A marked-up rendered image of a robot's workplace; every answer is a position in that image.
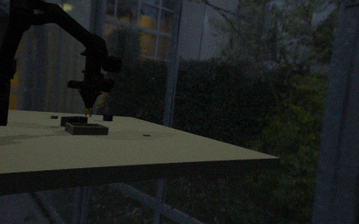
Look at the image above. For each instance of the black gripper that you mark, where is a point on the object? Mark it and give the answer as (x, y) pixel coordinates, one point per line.
(87, 91)

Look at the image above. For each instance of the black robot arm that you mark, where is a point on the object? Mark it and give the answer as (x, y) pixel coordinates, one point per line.
(22, 17)

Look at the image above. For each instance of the shallow tan rectangular tray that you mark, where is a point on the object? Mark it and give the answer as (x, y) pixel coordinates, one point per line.
(86, 129)

